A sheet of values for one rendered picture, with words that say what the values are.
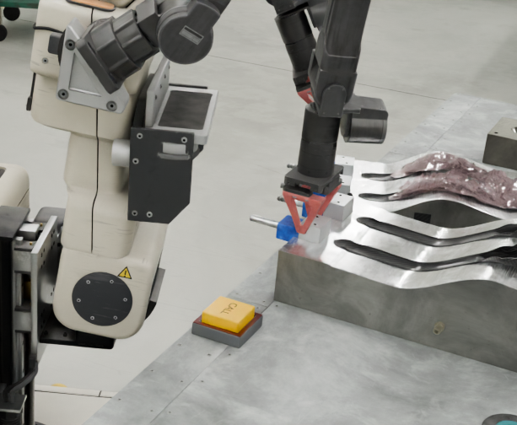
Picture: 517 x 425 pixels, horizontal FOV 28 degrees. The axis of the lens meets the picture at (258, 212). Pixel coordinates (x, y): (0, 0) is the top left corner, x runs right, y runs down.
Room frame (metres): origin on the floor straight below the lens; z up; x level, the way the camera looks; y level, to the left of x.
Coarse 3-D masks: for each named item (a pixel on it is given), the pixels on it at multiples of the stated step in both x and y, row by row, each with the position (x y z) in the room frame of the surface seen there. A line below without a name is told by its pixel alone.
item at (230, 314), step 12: (216, 300) 1.38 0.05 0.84; (228, 300) 1.38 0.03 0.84; (204, 312) 1.34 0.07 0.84; (216, 312) 1.34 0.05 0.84; (228, 312) 1.35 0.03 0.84; (240, 312) 1.35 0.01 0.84; (252, 312) 1.37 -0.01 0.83; (216, 324) 1.33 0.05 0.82; (228, 324) 1.33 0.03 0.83; (240, 324) 1.33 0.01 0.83
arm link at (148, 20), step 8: (152, 0) 1.46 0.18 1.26; (160, 0) 1.47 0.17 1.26; (168, 0) 1.45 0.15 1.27; (176, 0) 1.44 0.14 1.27; (184, 0) 1.44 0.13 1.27; (136, 8) 1.46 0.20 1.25; (144, 8) 1.45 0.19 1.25; (152, 8) 1.44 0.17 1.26; (160, 8) 1.45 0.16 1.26; (168, 8) 1.43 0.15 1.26; (144, 16) 1.43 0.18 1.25; (152, 16) 1.42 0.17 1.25; (160, 16) 1.42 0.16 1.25; (144, 24) 1.42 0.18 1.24; (152, 24) 1.43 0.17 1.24; (144, 32) 1.43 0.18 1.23; (152, 32) 1.43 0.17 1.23; (152, 40) 1.43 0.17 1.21
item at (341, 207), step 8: (280, 200) 1.67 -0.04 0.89; (296, 200) 1.66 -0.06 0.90; (336, 200) 1.63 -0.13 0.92; (344, 200) 1.63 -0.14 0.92; (352, 200) 1.64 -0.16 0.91; (304, 208) 1.63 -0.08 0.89; (328, 208) 1.61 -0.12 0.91; (336, 208) 1.61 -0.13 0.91; (344, 208) 1.61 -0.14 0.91; (352, 208) 1.65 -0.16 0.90; (304, 216) 1.63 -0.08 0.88; (328, 216) 1.61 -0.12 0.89; (336, 216) 1.61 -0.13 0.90; (344, 216) 1.61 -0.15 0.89
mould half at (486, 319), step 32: (352, 224) 1.59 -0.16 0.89; (416, 224) 1.63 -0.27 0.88; (480, 224) 1.60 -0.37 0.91; (288, 256) 1.46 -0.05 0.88; (320, 256) 1.46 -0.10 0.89; (352, 256) 1.47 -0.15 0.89; (416, 256) 1.50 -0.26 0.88; (448, 256) 1.48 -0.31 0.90; (288, 288) 1.46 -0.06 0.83; (320, 288) 1.44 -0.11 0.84; (352, 288) 1.42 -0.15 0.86; (384, 288) 1.40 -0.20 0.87; (416, 288) 1.38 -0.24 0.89; (448, 288) 1.36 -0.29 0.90; (480, 288) 1.34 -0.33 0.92; (512, 288) 1.33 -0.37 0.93; (352, 320) 1.41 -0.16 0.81; (384, 320) 1.40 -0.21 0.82; (416, 320) 1.38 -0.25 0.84; (448, 320) 1.36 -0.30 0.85; (480, 320) 1.34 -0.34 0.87; (512, 320) 1.32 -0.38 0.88; (480, 352) 1.34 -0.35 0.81; (512, 352) 1.32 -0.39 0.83
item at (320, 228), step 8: (256, 216) 1.57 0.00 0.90; (288, 216) 1.57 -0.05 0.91; (320, 216) 1.55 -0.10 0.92; (264, 224) 1.56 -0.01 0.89; (272, 224) 1.55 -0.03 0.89; (280, 224) 1.53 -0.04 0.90; (288, 224) 1.53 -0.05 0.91; (312, 224) 1.51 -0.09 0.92; (320, 224) 1.52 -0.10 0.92; (328, 224) 1.54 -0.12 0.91; (280, 232) 1.53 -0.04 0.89; (288, 232) 1.53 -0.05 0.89; (296, 232) 1.52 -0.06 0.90; (312, 232) 1.51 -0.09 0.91; (320, 232) 1.50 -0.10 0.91; (328, 232) 1.54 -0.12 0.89; (288, 240) 1.53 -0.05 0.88; (312, 240) 1.51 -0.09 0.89; (320, 240) 1.51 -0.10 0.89
